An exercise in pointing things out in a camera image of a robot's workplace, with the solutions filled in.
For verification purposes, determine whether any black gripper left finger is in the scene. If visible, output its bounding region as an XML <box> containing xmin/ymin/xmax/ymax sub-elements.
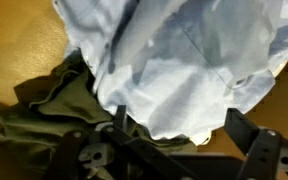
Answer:
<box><xmin>45</xmin><ymin>104</ymin><xmax>198</xmax><ymax>180</ymax></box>

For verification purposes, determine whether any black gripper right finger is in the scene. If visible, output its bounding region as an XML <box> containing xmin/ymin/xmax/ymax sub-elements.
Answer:
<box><xmin>223</xmin><ymin>108</ymin><xmax>288</xmax><ymax>180</ymax></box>

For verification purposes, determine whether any light blue cloth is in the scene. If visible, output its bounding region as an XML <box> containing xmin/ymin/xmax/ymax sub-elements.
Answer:
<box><xmin>52</xmin><ymin>0</ymin><xmax>288</xmax><ymax>141</ymax></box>

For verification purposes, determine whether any small white cloth scrap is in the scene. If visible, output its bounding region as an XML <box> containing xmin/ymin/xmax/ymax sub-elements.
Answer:
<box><xmin>190</xmin><ymin>130</ymin><xmax>216</xmax><ymax>147</ymax></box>

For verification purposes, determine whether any dark green cloth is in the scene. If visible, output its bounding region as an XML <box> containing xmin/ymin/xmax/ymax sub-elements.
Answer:
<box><xmin>0</xmin><ymin>49</ymin><xmax>198</xmax><ymax>180</ymax></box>

